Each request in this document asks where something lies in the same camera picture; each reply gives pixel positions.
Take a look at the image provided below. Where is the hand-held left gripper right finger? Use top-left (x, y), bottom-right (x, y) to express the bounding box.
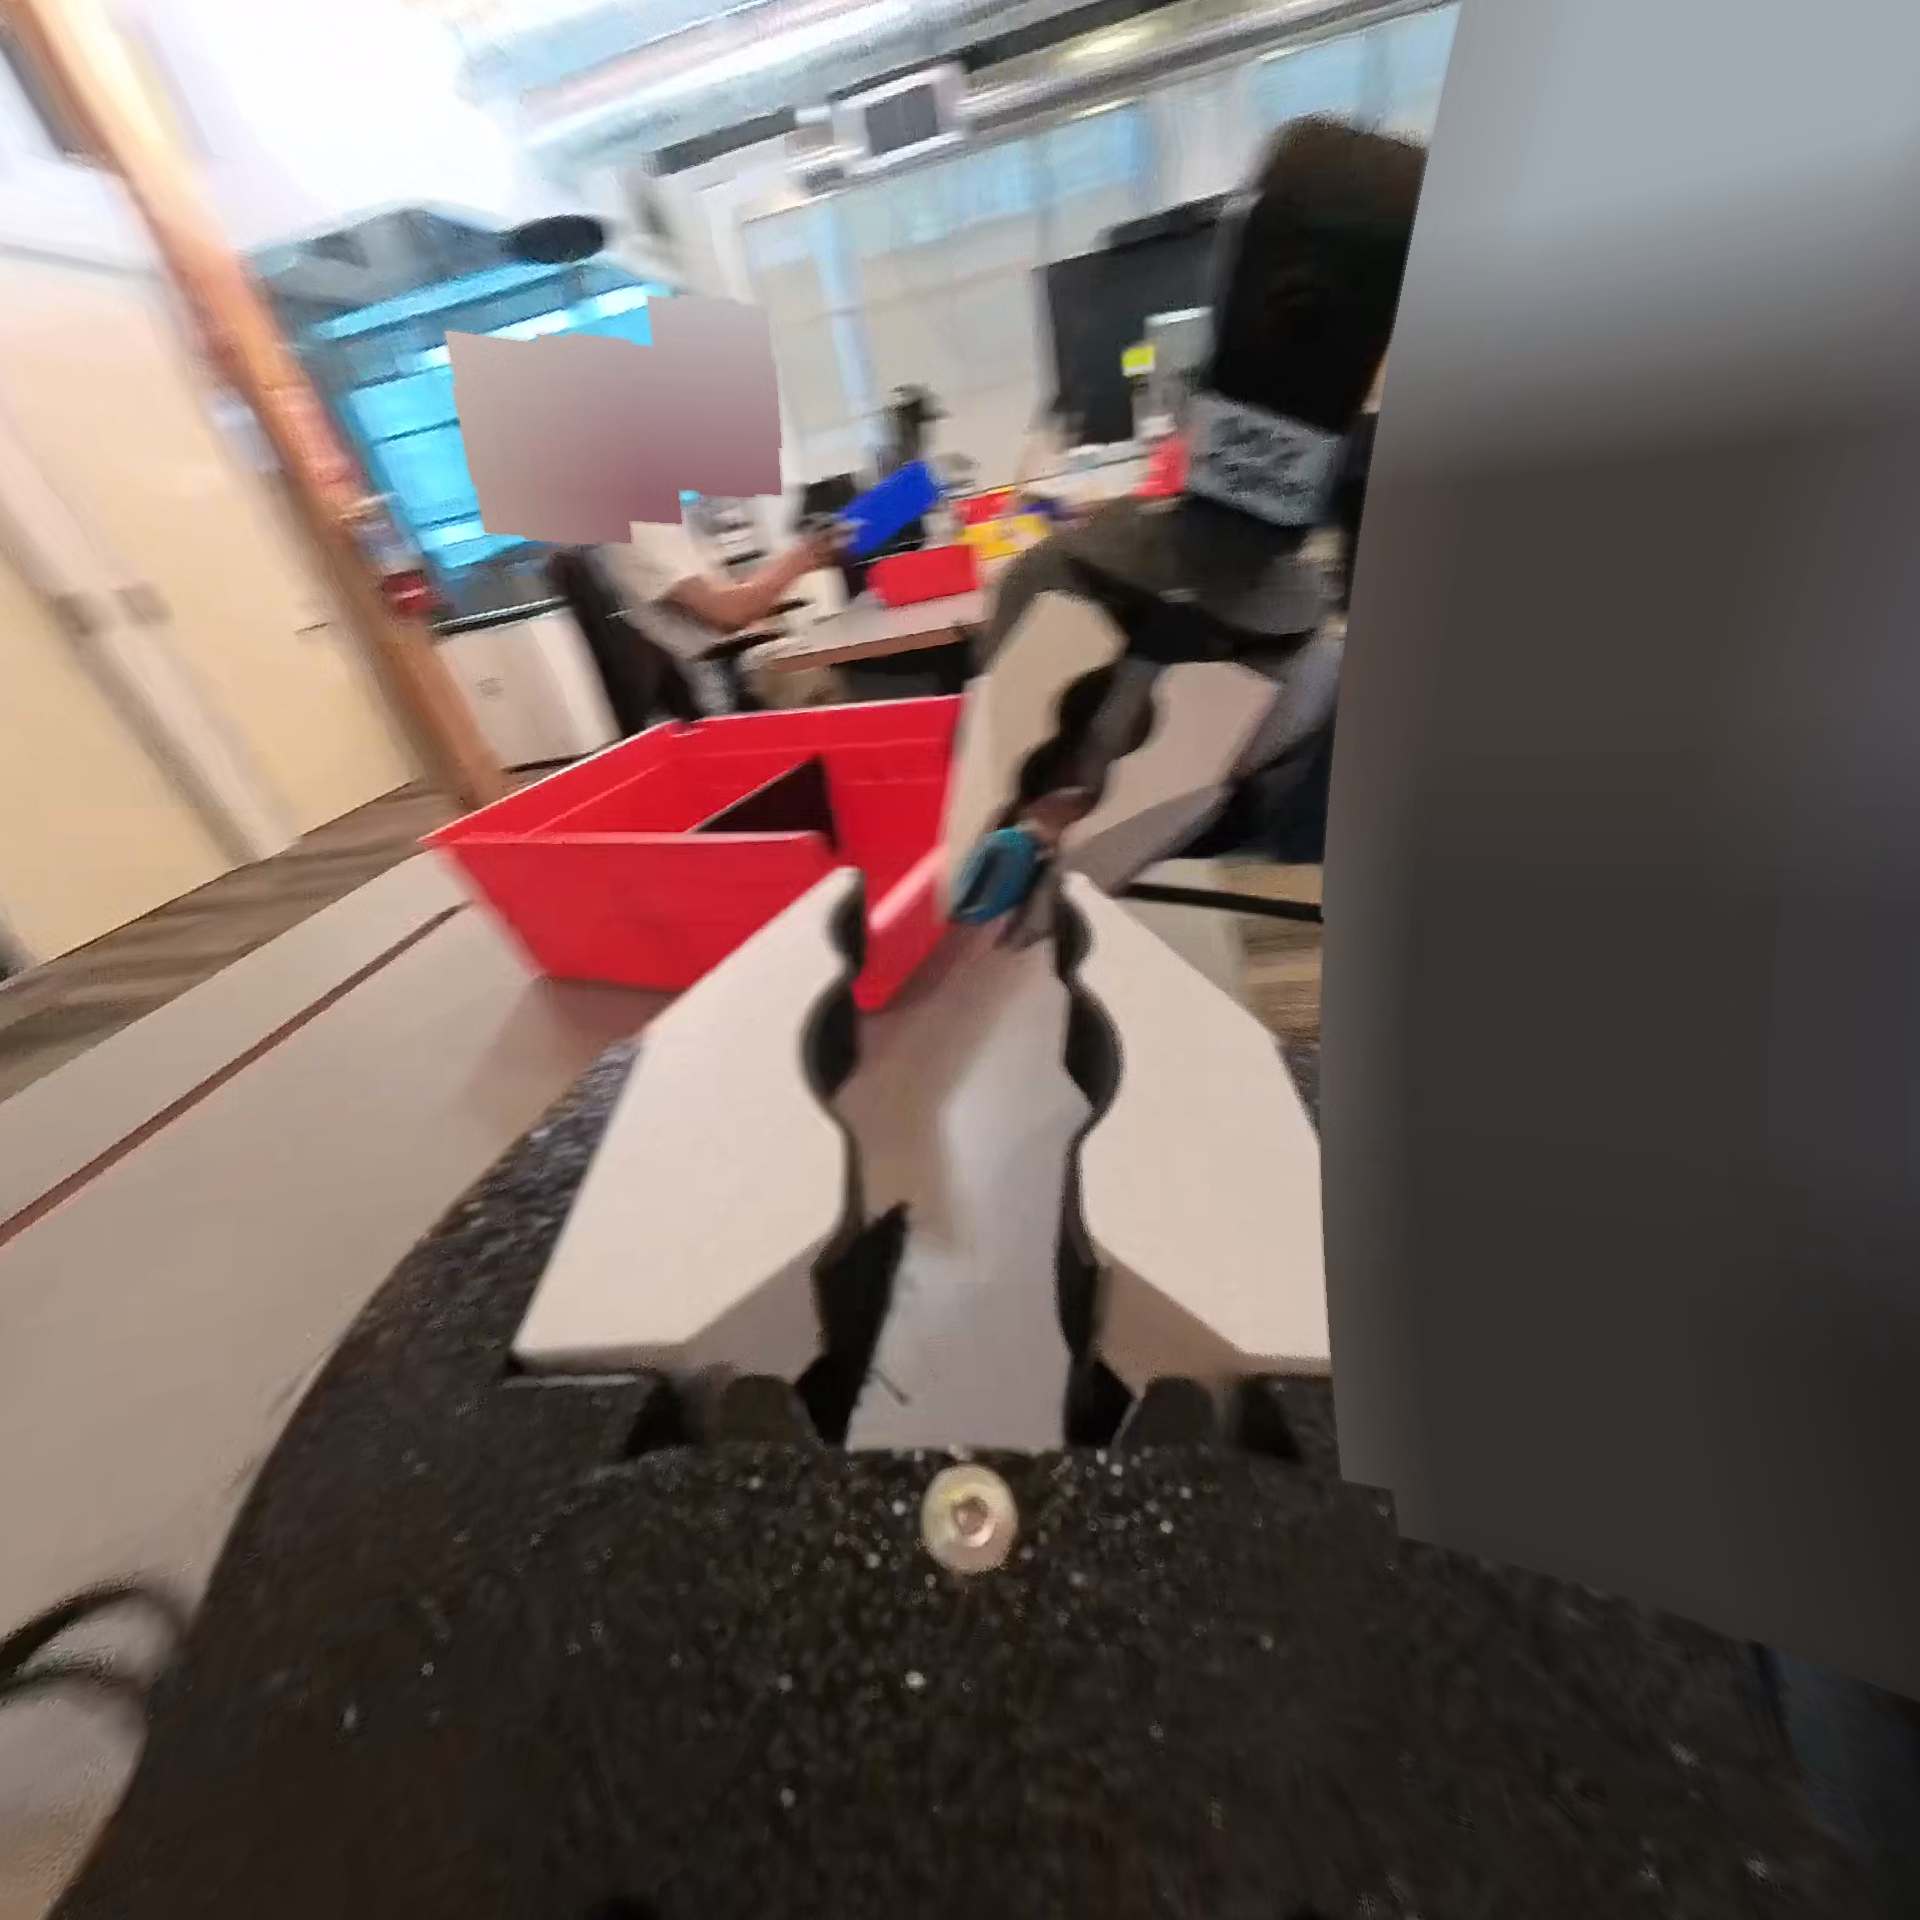
top-left (1049, 876), bottom-right (1332, 1380)

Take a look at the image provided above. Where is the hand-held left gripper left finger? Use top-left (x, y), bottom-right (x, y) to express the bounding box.
top-left (510, 867), bottom-right (875, 1401)

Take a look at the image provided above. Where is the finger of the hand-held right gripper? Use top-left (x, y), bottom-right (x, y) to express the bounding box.
top-left (1055, 663), bottom-right (1280, 891)
top-left (941, 593), bottom-right (1130, 925)

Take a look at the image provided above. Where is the small red plastic bin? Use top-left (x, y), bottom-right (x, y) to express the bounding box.
top-left (865, 542), bottom-right (981, 611)

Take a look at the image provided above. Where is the pale work table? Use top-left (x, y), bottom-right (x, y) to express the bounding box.
top-left (750, 593), bottom-right (1000, 680)

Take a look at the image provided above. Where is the black monitor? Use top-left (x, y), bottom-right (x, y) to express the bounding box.
top-left (1042, 240), bottom-right (1247, 451)

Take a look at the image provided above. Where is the blue plastic bin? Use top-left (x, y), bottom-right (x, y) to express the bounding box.
top-left (828, 460), bottom-right (950, 561)

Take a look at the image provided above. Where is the large red plastic bin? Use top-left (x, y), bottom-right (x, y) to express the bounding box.
top-left (423, 695), bottom-right (973, 1017)

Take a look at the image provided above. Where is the black office chair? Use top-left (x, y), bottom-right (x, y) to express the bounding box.
top-left (543, 546), bottom-right (752, 731)

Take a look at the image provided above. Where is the white low cabinet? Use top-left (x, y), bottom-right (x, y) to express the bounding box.
top-left (433, 600), bottom-right (640, 774)

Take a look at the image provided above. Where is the black framed window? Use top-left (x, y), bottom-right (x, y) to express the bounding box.
top-left (254, 210), bottom-right (661, 619)

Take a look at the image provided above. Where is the white double door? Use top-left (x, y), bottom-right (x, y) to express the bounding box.
top-left (0, 240), bottom-right (421, 963)

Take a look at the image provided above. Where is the wooden post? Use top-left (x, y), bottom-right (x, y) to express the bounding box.
top-left (14, 0), bottom-right (510, 813)

